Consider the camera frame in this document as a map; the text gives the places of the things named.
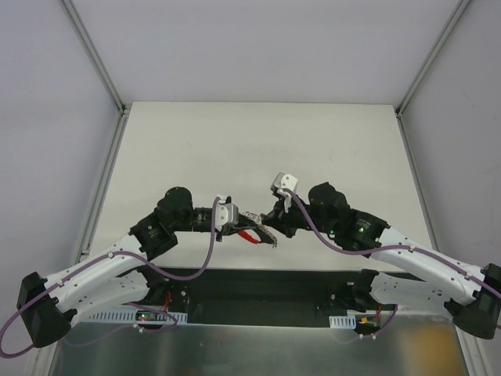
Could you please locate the red handled key organizer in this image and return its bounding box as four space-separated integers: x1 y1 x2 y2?
236 211 278 248

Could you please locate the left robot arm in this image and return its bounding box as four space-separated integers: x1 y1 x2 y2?
16 186 276 348

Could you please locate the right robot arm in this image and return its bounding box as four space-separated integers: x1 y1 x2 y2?
262 174 500 340

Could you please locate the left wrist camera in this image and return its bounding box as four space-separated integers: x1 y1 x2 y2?
212 196 239 232

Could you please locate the right white cable duct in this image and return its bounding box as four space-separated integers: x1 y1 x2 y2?
329 314 357 330

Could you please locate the white cable duct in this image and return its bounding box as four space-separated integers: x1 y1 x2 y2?
84 308 188 325
329 314 357 330

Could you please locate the left white cable duct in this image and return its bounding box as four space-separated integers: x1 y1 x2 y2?
84 308 188 325

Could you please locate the right aluminium frame post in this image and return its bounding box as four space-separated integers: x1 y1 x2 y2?
395 0 474 117

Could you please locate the aluminium frame post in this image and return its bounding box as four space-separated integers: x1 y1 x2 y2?
395 0 474 117
59 0 127 114

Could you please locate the left aluminium frame post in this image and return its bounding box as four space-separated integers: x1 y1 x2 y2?
59 0 127 114

